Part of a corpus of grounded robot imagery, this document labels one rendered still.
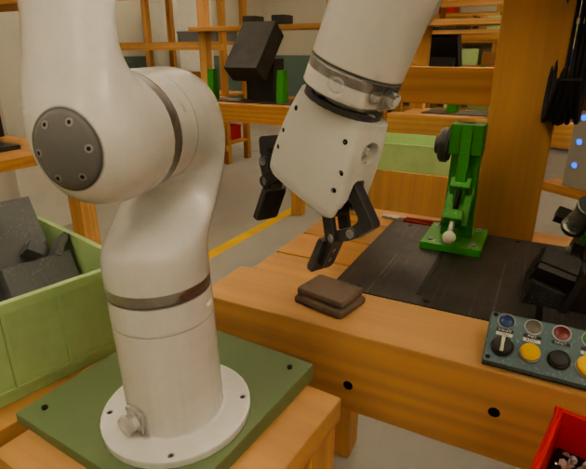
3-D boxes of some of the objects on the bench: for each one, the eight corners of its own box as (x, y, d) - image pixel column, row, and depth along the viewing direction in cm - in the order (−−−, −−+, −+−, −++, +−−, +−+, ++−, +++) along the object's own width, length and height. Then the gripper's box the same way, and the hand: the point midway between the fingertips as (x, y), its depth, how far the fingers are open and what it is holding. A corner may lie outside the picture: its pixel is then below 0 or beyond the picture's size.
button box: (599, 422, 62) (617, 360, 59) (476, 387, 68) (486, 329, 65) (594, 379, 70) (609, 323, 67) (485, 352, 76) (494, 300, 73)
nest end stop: (563, 293, 83) (575, 282, 79) (528, 278, 85) (538, 267, 81) (565, 287, 83) (577, 276, 79) (530, 273, 85) (540, 261, 81)
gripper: (259, 48, 45) (218, 202, 54) (396, 136, 36) (319, 302, 45) (313, 55, 50) (267, 194, 59) (446, 133, 41) (367, 283, 50)
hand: (292, 234), depth 52 cm, fingers open, 8 cm apart
